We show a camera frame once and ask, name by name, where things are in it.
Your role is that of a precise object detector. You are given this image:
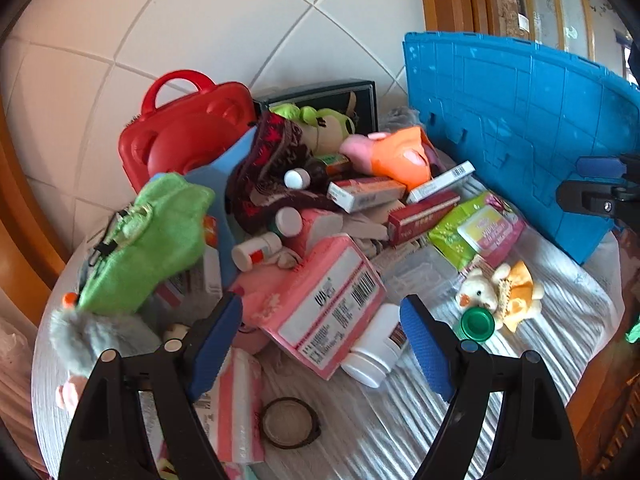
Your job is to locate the large white bottle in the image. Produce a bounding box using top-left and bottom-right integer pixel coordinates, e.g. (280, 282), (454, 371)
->
(341, 302), (414, 388)

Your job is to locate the wooden frosted glass partition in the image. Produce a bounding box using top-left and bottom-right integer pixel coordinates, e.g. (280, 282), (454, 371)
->
(515, 0), (626, 62)

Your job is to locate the grey cloth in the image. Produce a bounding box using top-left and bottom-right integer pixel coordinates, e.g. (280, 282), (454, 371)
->
(380, 106), (422, 133)

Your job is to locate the white and orange box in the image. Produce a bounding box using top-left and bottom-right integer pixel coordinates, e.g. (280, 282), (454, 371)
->
(155, 215), (224, 311)

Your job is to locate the light blue plastic sheet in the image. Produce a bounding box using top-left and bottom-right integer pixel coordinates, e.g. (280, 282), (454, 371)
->
(187, 127), (258, 286)

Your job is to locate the pink striped pack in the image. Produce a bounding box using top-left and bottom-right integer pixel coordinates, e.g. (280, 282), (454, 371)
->
(192, 347), (266, 463)

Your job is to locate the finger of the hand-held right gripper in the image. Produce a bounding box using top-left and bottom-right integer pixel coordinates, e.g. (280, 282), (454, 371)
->
(557, 180), (640, 221)
(575, 155), (640, 182)

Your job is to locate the slim white box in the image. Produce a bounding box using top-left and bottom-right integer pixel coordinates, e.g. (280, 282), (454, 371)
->
(406, 161), (476, 205)

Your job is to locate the pink and orange pig plush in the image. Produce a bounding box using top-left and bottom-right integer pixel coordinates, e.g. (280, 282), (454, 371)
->
(340, 126), (438, 192)

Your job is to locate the grey plush toy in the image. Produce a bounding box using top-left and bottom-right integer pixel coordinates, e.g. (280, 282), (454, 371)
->
(49, 292), (162, 411)

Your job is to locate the blue plastic crate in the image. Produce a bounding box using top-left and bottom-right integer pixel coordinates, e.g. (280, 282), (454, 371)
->
(402, 31), (640, 266)

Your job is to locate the desktop with white striped cloth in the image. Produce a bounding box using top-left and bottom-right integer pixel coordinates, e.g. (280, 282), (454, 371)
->
(30, 160), (626, 480)

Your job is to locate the round black rimmed lid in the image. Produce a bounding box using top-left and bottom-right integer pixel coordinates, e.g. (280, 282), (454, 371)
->
(257, 396), (322, 450)

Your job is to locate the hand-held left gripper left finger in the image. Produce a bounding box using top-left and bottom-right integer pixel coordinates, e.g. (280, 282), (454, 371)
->
(57, 290), (245, 480)

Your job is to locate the green frog plush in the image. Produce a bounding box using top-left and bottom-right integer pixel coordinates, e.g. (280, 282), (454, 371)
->
(270, 102), (358, 157)

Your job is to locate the small orange green box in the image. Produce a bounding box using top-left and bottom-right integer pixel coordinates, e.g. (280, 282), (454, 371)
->
(320, 154), (352, 176)

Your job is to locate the long white and pink box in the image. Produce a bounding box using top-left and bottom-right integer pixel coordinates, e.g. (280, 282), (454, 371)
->
(327, 176), (407, 213)

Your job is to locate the beige cloth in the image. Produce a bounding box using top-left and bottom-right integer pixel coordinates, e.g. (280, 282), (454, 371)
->
(345, 210), (396, 256)

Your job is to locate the small plush duck toy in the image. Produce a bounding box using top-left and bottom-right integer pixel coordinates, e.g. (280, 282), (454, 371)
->
(454, 260), (546, 333)

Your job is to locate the dark patterned knit scarf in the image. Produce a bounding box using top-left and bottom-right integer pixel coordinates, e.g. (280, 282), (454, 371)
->
(225, 110), (346, 235)

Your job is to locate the white pill bottle red label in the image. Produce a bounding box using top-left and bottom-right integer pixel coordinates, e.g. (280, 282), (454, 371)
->
(231, 231), (284, 270)

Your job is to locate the white round bottle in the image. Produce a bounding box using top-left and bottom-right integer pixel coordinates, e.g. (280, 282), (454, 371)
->
(274, 207), (304, 239)

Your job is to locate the black box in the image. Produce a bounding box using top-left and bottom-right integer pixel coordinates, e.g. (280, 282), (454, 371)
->
(252, 79), (377, 133)

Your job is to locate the green bottle cap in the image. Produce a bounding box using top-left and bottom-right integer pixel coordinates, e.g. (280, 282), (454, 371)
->
(455, 306), (496, 344)

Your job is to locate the red box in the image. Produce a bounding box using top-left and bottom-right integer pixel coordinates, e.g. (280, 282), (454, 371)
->
(387, 190), (462, 247)

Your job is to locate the green fleece pouch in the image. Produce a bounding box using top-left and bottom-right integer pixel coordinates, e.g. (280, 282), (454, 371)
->
(77, 172), (216, 316)

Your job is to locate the red toy case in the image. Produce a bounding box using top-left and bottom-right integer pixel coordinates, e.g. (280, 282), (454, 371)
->
(119, 70), (258, 193)

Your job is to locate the rolled brown patterned carpet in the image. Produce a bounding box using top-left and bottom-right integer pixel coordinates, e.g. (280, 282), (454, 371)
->
(492, 0), (531, 38)

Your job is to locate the brown bottle with white cap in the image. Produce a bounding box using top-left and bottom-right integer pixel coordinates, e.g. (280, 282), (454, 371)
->
(284, 157), (327, 191)

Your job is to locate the pink box with barcode label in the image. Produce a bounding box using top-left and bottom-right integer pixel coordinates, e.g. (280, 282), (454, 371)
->
(257, 234), (388, 381)

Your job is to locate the green and pink wipes pack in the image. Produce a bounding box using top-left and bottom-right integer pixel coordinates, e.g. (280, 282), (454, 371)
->
(429, 191), (528, 271)

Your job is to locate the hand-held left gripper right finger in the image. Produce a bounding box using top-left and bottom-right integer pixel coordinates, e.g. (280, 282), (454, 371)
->
(399, 294), (583, 480)

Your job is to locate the clear plastic box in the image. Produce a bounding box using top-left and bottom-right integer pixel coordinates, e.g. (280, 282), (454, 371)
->
(380, 245), (461, 311)

